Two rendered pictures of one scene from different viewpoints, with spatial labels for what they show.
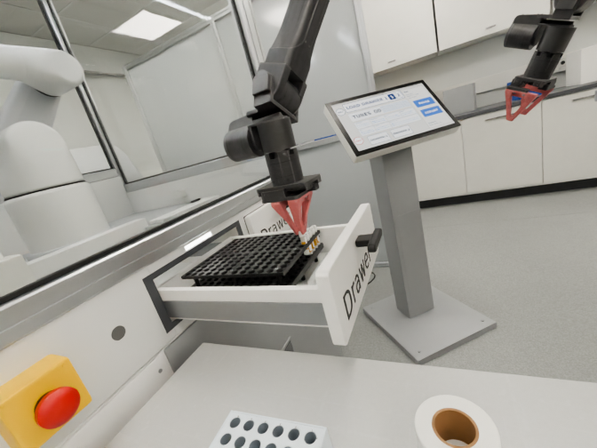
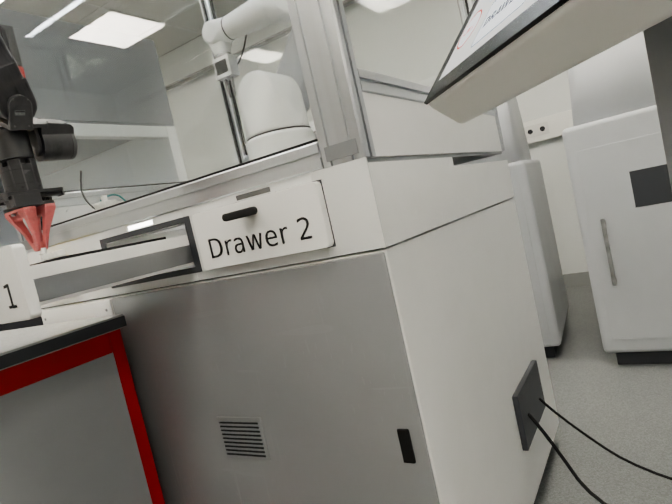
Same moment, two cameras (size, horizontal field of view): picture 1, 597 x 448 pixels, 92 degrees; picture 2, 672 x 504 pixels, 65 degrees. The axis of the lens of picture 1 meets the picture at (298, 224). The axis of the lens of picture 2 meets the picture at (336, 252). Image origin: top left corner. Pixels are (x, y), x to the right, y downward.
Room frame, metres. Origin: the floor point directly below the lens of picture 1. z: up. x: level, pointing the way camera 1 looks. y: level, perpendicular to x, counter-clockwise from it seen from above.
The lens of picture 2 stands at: (1.06, -0.86, 0.87)
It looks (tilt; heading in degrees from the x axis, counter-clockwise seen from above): 4 degrees down; 94
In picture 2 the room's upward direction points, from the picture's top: 13 degrees counter-clockwise
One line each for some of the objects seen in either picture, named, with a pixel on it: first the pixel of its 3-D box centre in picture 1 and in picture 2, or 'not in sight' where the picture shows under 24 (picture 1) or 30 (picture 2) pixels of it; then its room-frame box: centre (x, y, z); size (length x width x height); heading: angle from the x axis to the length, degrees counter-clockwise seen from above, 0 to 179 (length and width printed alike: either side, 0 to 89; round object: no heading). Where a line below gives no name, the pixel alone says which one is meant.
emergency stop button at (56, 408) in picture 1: (56, 405); not in sight; (0.27, 0.32, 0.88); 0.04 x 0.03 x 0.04; 152
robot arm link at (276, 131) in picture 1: (274, 136); (15, 146); (0.51, 0.00, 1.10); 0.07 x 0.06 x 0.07; 56
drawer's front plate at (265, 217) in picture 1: (276, 218); (257, 229); (0.87, 0.06, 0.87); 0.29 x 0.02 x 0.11; 152
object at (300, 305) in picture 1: (255, 268); (98, 270); (0.54, 0.11, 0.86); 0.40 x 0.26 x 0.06; 62
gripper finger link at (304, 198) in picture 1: (291, 210); (38, 223); (0.51, 0.01, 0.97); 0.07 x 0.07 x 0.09; 61
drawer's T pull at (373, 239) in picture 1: (367, 240); not in sight; (0.43, -0.10, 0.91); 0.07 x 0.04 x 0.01; 152
